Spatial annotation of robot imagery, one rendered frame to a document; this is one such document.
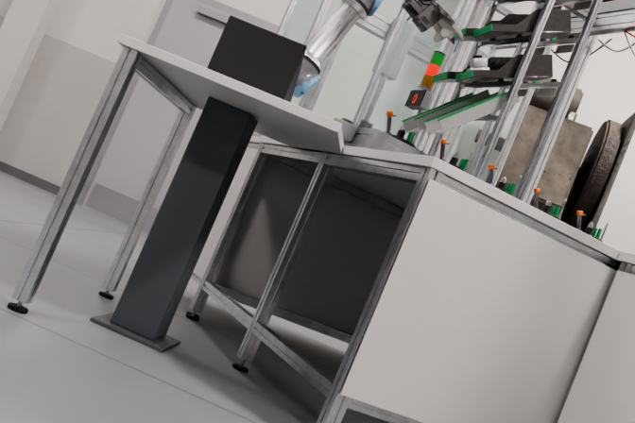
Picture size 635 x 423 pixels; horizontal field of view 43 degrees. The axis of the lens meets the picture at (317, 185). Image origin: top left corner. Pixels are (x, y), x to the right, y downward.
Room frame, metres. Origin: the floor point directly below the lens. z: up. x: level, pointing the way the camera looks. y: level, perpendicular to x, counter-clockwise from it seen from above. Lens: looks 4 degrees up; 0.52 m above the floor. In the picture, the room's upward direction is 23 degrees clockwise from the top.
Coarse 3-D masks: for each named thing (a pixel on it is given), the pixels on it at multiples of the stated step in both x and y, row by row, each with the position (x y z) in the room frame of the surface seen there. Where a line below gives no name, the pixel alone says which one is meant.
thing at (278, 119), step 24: (144, 48) 2.31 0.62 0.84; (168, 72) 2.50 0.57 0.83; (192, 72) 2.29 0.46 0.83; (192, 96) 2.89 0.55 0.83; (216, 96) 2.60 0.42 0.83; (240, 96) 2.37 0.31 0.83; (264, 96) 2.28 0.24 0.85; (264, 120) 2.69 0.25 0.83; (288, 120) 2.43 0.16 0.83; (312, 120) 2.26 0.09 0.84; (288, 144) 3.14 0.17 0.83; (312, 144) 2.81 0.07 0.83; (336, 144) 2.53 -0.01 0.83
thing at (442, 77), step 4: (488, 60) 2.63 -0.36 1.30; (492, 60) 2.64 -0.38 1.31; (496, 60) 2.64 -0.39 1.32; (488, 64) 2.63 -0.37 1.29; (492, 64) 2.64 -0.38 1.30; (468, 68) 2.75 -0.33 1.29; (448, 72) 2.61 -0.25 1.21; (452, 72) 2.61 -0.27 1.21; (456, 72) 2.61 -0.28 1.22; (460, 72) 2.62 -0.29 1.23; (432, 76) 2.73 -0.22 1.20; (436, 76) 2.70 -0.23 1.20; (440, 76) 2.66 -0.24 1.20; (444, 76) 2.62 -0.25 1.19; (448, 76) 2.61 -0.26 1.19; (452, 76) 2.61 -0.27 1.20; (432, 80) 2.73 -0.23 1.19; (436, 80) 2.70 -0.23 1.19; (440, 80) 2.67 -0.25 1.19; (444, 80) 2.67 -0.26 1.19; (448, 80) 2.67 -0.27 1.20; (452, 80) 2.68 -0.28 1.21
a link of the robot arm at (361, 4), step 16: (352, 0) 2.87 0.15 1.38; (368, 0) 2.88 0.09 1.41; (336, 16) 2.87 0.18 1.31; (352, 16) 2.88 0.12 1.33; (320, 32) 2.87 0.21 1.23; (336, 32) 2.87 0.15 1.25; (320, 48) 2.85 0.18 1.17; (304, 64) 2.83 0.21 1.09; (320, 64) 2.89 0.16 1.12; (304, 80) 2.83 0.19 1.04
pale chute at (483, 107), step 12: (492, 96) 2.62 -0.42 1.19; (504, 96) 2.49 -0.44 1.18; (516, 96) 2.50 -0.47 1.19; (468, 108) 2.47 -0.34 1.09; (480, 108) 2.48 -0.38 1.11; (492, 108) 2.49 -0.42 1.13; (432, 120) 2.58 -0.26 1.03; (444, 120) 2.46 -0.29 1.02; (456, 120) 2.47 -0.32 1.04; (468, 120) 2.48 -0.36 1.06; (432, 132) 2.55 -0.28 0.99
